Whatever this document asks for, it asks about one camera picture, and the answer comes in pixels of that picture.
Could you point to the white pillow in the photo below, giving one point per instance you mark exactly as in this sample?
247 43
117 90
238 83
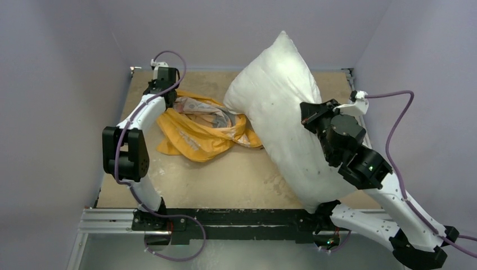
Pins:
269 92

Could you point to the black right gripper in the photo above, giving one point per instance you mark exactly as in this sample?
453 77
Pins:
311 115

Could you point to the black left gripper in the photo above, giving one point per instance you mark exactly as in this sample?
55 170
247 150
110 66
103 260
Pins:
152 83

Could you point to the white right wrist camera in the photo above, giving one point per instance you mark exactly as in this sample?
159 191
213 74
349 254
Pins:
358 105

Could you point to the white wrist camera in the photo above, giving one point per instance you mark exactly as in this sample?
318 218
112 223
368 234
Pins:
358 105
157 64

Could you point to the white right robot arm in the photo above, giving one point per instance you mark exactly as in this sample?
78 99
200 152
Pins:
413 237

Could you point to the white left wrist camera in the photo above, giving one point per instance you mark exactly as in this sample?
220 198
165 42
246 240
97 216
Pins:
157 64

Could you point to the orange Mickey Mouse pillowcase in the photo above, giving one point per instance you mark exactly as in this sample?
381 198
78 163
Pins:
200 128

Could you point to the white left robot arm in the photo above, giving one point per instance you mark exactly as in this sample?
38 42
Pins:
124 149

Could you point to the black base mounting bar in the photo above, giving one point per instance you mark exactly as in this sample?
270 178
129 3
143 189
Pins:
186 224

